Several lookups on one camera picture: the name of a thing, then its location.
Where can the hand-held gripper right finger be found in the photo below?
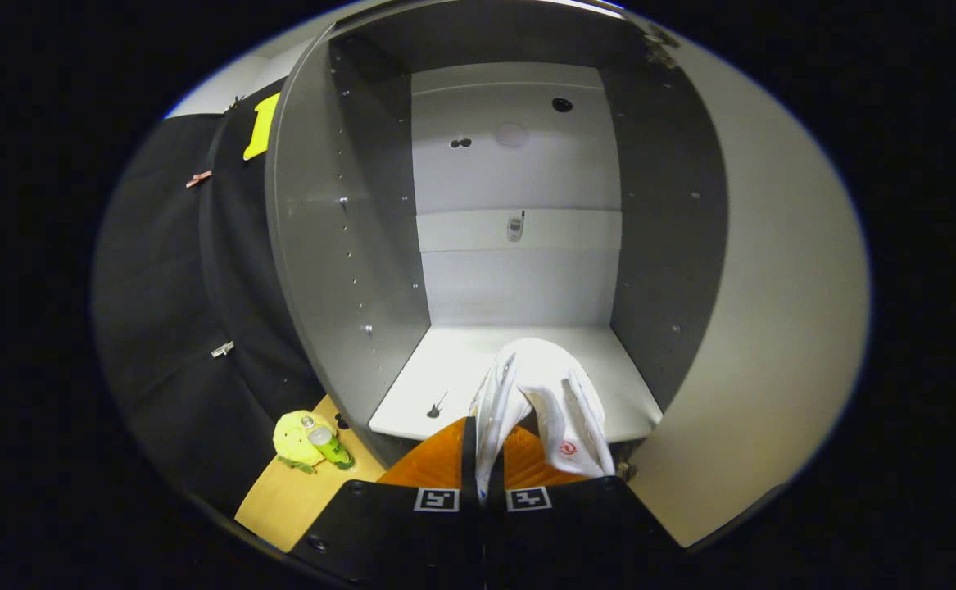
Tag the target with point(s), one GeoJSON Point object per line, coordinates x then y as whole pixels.
{"type": "Point", "coordinates": [592, 533]}

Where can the dark grey shoe cabinet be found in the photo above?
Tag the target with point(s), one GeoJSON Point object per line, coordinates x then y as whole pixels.
{"type": "Point", "coordinates": [518, 279]}

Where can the yellow plush toy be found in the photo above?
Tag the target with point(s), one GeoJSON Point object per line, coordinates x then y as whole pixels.
{"type": "Point", "coordinates": [291, 438]}

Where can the green bottle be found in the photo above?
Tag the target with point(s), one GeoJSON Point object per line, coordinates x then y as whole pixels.
{"type": "Point", "coordinates": [332, 447]}

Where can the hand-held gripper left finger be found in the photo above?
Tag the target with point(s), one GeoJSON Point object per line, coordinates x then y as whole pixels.
{"type": "Point", "coordinates": [469, 459]}

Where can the pink clip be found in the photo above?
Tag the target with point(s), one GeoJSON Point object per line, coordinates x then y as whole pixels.
{"type": "Point", "coordinates": [198, 179]}

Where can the black backdrop cloth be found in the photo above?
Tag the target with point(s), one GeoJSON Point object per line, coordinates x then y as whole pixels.
{"type": "Point", "coordinates": [166, 287]}

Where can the silver clip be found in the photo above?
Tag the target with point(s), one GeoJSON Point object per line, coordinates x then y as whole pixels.
{"type": "Point", "coordinates": [222, 349]}

